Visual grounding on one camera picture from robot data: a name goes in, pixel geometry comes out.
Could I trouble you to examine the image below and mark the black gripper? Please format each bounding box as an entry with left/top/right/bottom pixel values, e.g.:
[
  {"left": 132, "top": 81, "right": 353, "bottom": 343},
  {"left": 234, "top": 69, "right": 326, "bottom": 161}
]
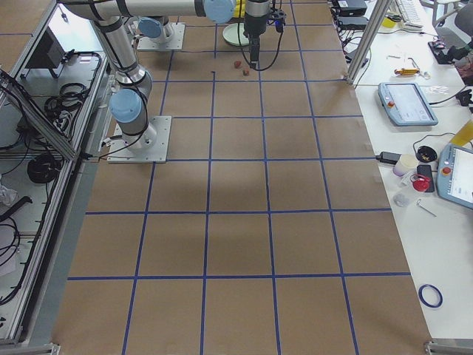
[{"left": 243, "top": 0, "right": 286, "bottom": 69}]

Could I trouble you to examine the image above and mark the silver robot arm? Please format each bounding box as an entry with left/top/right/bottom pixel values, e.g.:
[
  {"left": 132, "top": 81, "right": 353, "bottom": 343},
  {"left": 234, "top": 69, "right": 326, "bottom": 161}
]
[
  {"left": 137, "top": 17, "right": 174, "bottom": 43},
  {"left": 63, "top": 1, "right": 236, "bottom": 152}
]

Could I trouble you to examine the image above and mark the light green plate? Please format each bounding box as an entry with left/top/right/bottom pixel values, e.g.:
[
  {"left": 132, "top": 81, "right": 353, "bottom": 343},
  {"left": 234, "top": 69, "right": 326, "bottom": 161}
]
[{"left": 222, "top": 23, "right": 249, "bottom": 47}]

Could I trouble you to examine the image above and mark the yellow banana bunch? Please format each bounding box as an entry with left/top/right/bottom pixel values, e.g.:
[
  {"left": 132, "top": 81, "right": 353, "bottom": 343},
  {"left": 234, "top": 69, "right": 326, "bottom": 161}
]
[{"left": 233, "top": 0, "right": 246, "bottom": 18}]

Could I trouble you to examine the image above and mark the blue teach pendant far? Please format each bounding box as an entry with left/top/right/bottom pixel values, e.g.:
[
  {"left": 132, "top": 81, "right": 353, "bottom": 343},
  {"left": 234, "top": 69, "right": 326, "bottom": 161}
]
[{"left": 378, "top": 82, "right": 438, "bottom": 126}]

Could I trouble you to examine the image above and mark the blue teach pendant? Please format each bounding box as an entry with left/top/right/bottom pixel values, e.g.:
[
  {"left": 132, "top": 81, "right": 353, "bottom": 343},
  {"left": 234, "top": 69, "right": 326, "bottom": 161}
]
[
  {"left": 378, "top": 82, "right": 438, "bottom": 126},
  {"left": 437, "top": 143, "right": 473, "bottom": 209}
]

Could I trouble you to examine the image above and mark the black power adapter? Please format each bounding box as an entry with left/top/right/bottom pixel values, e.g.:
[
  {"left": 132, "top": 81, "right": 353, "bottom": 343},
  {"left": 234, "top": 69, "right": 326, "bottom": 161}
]
[{"left": 375, "top": 152, "right": 401, "bottom": 165}]

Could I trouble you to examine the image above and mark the blue teach pendant near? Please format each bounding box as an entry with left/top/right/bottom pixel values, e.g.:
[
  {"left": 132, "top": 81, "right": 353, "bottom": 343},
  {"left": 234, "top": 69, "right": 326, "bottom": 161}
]
[{"left": 437, "top": 143, "right": 473, "bottom": 209}]

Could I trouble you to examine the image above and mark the blue tape roll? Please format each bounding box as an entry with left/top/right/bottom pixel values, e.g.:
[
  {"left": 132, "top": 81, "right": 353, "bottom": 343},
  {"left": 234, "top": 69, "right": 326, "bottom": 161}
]
[{"left": 418, "top": 284, "right": 443, "bottom": 309}]

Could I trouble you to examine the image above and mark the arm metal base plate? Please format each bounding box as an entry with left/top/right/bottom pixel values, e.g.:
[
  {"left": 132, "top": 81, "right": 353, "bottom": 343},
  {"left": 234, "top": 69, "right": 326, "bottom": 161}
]
[
  {"left": 106, "top": 116, "right": 172, "bottom": 163},
  {"left": 137, "top": 18, "right": 186, "bottom": 51}
]

